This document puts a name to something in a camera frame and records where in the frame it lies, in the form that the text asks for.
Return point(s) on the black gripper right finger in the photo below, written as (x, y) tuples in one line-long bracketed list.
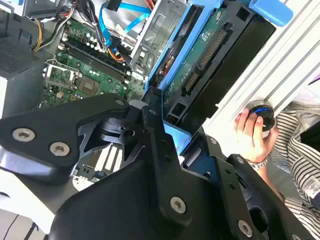
[(250, 195)]

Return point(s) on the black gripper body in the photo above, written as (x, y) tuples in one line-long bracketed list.
[(112, 205)]

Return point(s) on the person's left hand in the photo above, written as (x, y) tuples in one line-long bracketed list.
[(252, 142)]

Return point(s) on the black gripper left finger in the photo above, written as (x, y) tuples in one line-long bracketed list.
[(37, 140)]

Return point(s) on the hard disk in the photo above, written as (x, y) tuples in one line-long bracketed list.
[(205, 62)]

